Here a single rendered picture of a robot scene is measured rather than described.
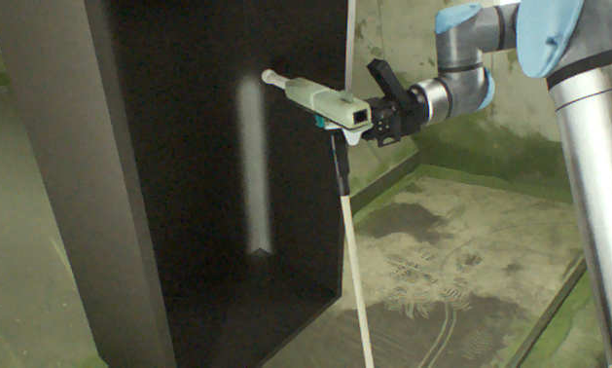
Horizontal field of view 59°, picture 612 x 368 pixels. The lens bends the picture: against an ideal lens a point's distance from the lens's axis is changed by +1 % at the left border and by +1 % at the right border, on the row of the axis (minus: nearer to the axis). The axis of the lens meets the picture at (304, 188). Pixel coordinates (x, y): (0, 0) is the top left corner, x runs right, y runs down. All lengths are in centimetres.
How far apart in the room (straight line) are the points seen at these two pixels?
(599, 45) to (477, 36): 60
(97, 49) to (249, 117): 80
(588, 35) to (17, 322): 193
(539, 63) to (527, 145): 240
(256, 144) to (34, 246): 97
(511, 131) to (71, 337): 223
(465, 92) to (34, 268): 161
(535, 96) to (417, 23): 72
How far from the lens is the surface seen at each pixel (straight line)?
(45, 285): 217
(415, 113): 112
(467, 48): 115
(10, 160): 229
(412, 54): 313
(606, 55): 57
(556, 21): 57
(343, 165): 106
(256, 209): 173
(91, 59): 84
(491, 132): 304
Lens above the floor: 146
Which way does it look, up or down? 25 degrees down
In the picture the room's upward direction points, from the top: 10 degrees counter-clockwise
